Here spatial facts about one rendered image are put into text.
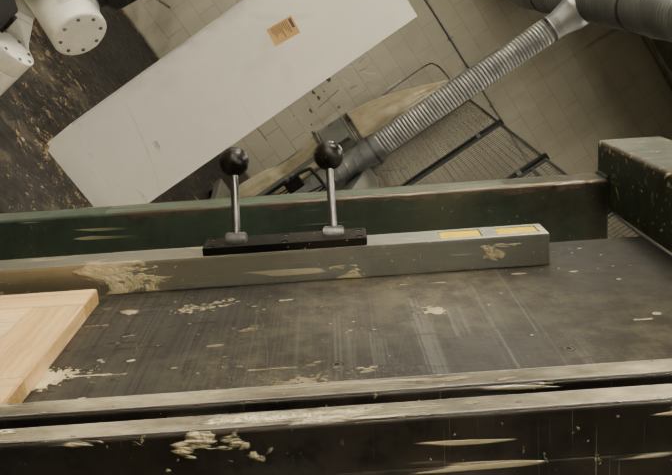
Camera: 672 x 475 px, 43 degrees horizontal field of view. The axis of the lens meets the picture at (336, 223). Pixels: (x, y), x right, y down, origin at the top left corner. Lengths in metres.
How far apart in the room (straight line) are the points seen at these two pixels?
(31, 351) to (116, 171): 4.03
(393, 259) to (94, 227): 0.49
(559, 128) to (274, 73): 5.48
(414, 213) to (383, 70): 7.94
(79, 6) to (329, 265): 0.41
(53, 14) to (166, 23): 8.14
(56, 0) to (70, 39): 0.04
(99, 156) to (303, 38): 1.28
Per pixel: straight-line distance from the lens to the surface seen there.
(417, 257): 1.05
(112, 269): 1.08
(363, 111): 6.90
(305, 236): 1.06
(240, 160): 1.08
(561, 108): 9.68
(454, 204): 1.29
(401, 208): 1.28
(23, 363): 0.86
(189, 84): 4.74
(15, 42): 1.12
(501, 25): 9.38
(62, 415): 0.61
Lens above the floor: 1.64
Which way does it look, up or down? 7 degrees down
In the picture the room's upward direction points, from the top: 56 degrees clockwise
